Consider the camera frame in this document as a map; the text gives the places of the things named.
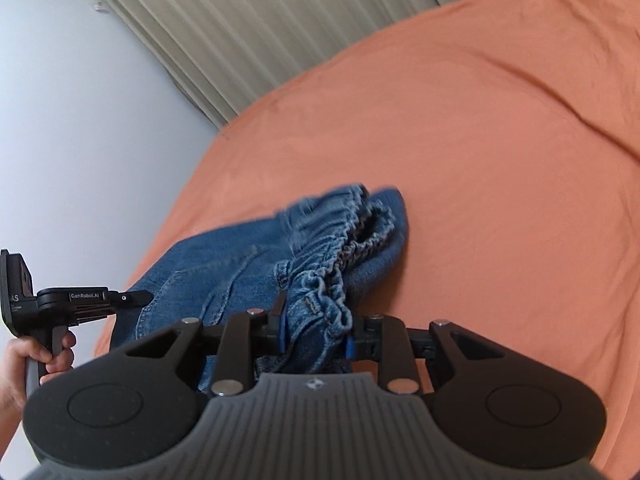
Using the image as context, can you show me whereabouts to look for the orange bed sheet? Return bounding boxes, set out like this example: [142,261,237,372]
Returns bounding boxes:
[95,0,640,480]

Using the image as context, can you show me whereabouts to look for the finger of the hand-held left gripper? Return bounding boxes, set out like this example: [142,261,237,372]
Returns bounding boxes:
[116,289,155,308]

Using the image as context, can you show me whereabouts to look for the grey-green pleated curtain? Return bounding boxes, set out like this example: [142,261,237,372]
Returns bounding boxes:
[65,0,548,130]

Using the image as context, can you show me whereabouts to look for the person's left hand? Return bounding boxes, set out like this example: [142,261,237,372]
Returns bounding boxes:
[0,329,77,411]

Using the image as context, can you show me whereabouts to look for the blue denim pants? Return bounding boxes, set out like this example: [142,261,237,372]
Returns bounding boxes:
[111,185,411,397]

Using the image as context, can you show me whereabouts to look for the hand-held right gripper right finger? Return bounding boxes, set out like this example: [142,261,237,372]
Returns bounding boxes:
[344,313,506,395]

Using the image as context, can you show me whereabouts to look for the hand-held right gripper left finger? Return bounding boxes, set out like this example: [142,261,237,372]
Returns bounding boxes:
[122,289,292,397]

